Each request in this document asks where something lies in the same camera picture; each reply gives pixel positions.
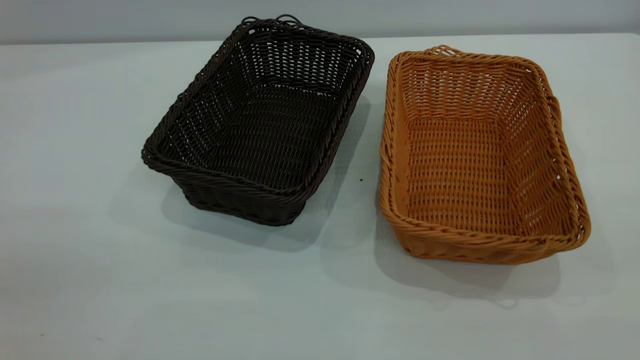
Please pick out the black wicker basket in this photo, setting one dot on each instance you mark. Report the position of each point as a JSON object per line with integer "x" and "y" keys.
{"x": 260, "y": 130}

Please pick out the orange wicker basket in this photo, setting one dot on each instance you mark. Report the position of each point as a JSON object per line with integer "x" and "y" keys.
{"x": 460, "y": 170}

